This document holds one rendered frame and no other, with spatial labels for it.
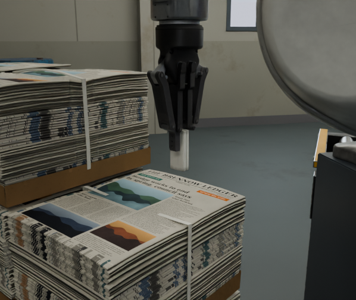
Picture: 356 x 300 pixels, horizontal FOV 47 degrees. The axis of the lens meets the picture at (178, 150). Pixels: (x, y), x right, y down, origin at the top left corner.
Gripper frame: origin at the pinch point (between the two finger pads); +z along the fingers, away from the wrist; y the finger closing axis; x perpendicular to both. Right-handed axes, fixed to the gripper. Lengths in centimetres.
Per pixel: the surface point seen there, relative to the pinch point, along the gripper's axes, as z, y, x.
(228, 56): 6, -401, -250
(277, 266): 96, -125, -38
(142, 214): 13.2, 2.1, -7.0
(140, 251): 13.5, 11.5, 1.8
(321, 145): 14, -71, -2
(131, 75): -9.8, -15.7, -27.3
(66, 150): 4.1, 4.0, -26.4
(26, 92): -8.5, 11.1, -27.4
